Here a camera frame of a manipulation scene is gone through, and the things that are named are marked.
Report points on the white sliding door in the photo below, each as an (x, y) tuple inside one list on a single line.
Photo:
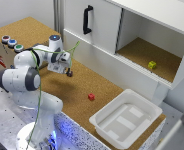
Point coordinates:
[(103, 23)]

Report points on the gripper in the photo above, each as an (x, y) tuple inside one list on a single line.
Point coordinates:
[(59, 62)]

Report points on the yellow block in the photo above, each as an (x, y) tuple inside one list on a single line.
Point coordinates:
[(152, 64)]

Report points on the white cabinet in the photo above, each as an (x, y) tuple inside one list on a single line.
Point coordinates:
[(152, 20)]

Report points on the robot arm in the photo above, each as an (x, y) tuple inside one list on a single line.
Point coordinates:
[(22, 78)]

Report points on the green button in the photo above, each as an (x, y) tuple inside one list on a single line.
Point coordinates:
[(18, 47)]

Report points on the blue button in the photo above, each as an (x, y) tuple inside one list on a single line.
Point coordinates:
[(12, 42)]

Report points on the purple block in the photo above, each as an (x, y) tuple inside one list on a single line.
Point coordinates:
[(69, 73)]

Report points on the wooden drawer box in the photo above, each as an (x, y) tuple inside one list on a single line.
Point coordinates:
[(23, 29)]

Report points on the red button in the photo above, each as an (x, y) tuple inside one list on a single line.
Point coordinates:
[(5, 38)]

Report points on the pink block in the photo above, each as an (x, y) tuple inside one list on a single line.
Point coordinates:
[(91, 96)]

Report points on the white plastic box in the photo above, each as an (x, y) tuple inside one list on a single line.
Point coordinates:
[(125, 120)]

